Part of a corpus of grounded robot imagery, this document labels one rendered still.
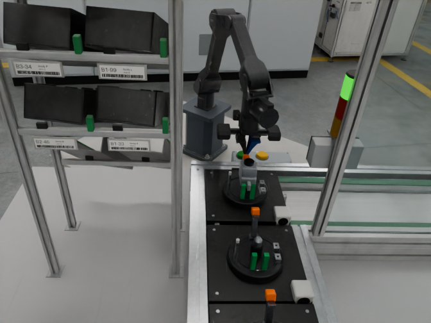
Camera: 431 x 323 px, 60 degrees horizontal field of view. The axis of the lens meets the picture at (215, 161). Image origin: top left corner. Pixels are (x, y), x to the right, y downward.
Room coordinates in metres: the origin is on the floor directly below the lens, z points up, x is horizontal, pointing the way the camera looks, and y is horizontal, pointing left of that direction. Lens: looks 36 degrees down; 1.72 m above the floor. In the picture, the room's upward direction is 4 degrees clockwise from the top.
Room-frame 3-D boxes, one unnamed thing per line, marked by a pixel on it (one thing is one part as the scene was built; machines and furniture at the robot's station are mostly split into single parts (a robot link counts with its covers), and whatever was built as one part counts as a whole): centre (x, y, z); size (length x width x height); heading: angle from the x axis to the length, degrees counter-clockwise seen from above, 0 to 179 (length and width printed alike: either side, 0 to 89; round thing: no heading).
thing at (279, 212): (0.80, -0.20, 0.97); 0.05 x 0.05 x 0.04; 4
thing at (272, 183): (0.89, -0.10, 0.96); 0.24 x 0.24 x 0.02; 4
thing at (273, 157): (1.11, -0.16, 0.93); 0.21 x 0.07 x 0.06; 94
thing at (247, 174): (0.87, -0.10, 1.06); 0.08 x 0.04 x 0.07; 5
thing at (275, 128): (0.96, -0.09, 1.18); 0.19 x 0.06 x 0.08; 94
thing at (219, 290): (0.63, -0.12, 1.01); 0.24 x 0.24 x 0.13; 4
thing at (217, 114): (1.27, 0.05, 0.96); 0.15 x 0.15 x 0.20; 59
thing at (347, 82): (0.78, -0.30, 1.38); 0.05 x 0.05 x 0.05
